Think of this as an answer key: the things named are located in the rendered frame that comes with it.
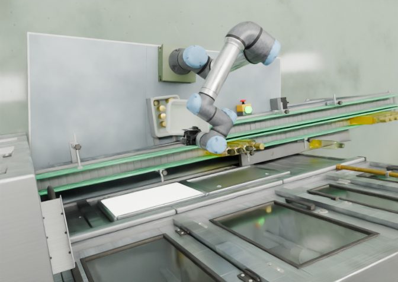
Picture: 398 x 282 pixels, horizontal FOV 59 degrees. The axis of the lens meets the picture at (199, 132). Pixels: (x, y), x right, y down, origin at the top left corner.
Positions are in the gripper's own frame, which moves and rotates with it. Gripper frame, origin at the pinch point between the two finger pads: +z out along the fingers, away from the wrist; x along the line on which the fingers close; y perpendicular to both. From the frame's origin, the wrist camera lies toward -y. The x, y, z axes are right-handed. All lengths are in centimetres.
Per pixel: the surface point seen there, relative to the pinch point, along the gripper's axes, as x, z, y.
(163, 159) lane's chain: 17.6, 20.8, 4.6
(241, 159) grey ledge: 21, 20, -47
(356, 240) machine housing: 19, -91, -13
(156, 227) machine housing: 30, -36, 29
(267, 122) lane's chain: 0, 23, -66
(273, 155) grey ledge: 21, 20, -71
